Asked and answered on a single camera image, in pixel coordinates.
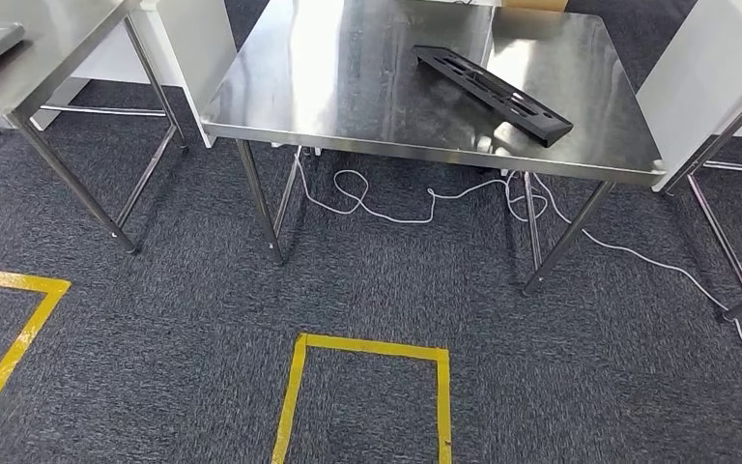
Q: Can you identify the black plastic plate holder part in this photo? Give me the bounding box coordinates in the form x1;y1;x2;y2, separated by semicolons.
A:
412;44;574;149

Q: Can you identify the yellow floor tape square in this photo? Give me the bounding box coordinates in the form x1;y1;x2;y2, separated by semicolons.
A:
0;267;71;422
271;333;452;464

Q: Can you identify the white cabinet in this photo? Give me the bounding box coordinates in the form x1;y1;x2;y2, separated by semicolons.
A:
31;0;238;150
636;0;742;193

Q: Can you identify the white floor cable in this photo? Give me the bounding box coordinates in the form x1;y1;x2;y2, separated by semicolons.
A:
294;145;548;225

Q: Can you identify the white power strip cable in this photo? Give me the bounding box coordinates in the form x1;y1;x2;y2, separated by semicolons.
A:
530;172;742;376

